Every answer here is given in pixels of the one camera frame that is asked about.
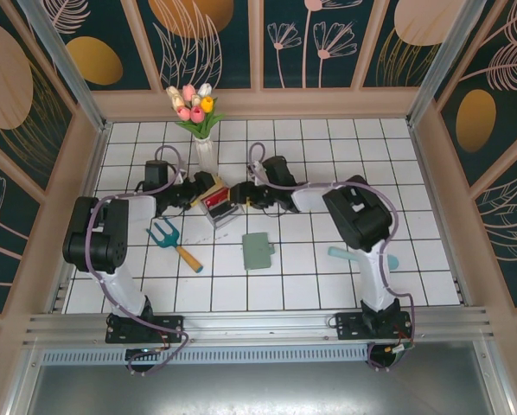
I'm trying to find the black card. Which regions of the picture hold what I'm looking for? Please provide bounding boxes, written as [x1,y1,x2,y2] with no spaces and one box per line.
[206,202,238,221]

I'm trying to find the aluminium front rail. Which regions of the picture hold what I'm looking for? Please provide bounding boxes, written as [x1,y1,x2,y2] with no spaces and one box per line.
[22,305,495,349]

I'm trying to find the clear acrylic card box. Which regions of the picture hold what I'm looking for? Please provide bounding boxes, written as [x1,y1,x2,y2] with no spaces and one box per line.
[200,176,242,230]

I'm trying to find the red card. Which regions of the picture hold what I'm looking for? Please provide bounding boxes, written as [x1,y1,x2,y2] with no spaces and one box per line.
[201,192,230,211]

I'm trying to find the aluminium corner post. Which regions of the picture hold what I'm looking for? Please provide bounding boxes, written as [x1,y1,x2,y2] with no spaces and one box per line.
[407,0,489,126]
[15,0,113,133]

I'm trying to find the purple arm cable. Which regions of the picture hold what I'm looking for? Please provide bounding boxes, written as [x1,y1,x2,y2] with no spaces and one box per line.
[247,142,417,373]
[85,144,190,377]

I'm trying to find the teal garden trowel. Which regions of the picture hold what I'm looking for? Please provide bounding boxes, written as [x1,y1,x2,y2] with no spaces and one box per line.
[326,245,400,271]

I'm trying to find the grey slotted cable duct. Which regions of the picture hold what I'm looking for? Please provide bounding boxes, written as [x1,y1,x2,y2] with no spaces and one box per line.
[40,347,371,365]

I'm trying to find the artificial tulip bouquet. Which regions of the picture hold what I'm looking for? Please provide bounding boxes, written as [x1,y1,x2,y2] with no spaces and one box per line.
[165,82,226,140]

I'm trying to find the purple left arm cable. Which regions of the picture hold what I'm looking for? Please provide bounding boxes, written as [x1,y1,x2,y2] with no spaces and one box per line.
[85,144,190,377]

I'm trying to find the white ribbed vase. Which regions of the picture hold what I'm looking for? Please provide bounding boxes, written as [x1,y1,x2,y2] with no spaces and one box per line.
[195,137,220,177]

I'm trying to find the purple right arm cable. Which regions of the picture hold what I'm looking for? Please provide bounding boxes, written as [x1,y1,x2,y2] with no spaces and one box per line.
[247,142,417,373]

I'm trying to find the green card holder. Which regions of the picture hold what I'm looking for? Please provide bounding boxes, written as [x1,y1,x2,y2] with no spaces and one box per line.
[240,232,277,272]

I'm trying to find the teal garden fork wooden handle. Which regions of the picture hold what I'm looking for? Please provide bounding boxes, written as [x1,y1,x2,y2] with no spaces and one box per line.
[144,218,206,274]

